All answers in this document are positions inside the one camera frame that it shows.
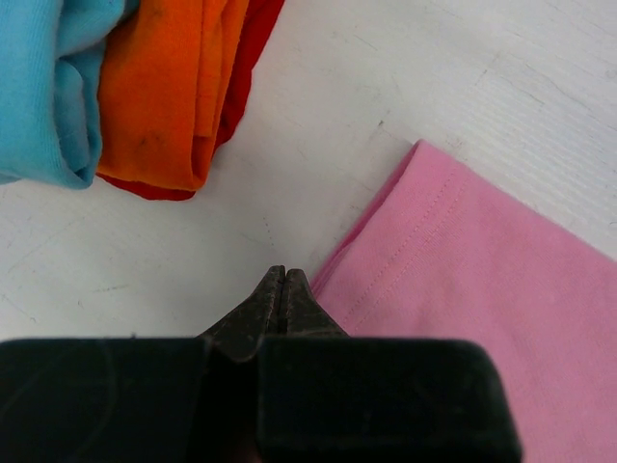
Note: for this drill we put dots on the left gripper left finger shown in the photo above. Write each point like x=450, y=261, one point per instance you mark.
x=237, y=334

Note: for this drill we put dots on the red folded t shirt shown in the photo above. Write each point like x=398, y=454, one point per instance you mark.
x=241, y=72

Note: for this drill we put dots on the cyan folded t shirt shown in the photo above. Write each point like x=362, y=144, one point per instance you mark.
x=51, y=57

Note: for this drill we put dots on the orange folded t shirt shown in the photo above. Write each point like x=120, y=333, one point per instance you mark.
x=164, y=96

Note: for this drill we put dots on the pink t shirt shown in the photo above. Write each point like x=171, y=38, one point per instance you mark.
x=442, y=253

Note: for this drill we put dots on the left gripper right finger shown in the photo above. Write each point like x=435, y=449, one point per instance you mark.
x=299, y=312

